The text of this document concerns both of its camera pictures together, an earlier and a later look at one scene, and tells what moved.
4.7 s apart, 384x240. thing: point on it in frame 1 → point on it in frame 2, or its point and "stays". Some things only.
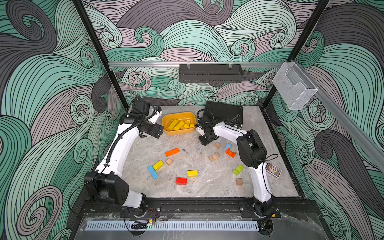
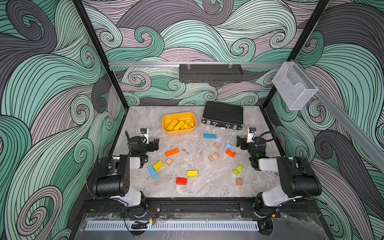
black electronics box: (224, 113) stays
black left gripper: (155, 127) → (151, 148)
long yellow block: (172, 125) stays
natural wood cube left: (169, 161) stays
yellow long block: (179, 125) stays
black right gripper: (203, 142) → (243, 142)
